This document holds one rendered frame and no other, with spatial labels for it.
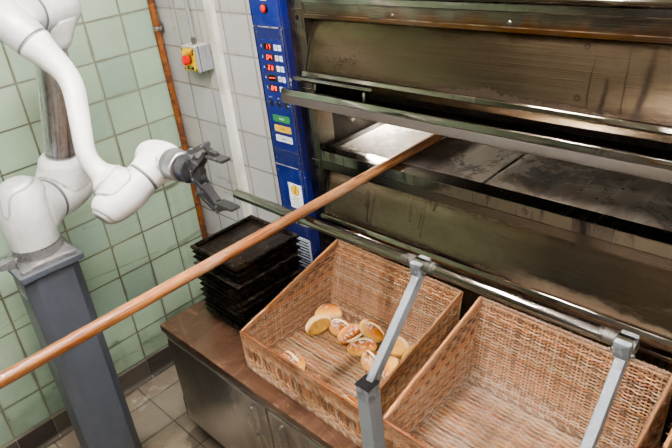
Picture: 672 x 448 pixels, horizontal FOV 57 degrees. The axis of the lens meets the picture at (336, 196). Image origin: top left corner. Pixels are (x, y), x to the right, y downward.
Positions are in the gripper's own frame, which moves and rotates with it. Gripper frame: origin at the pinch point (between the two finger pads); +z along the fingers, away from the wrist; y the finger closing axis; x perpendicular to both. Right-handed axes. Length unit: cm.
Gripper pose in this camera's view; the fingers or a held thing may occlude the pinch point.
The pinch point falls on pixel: (228, 184)
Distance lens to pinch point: 161.3
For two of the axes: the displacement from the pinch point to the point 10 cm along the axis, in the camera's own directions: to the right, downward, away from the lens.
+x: -6.9, 3.8, -6.1
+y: 1.1, 8.9, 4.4
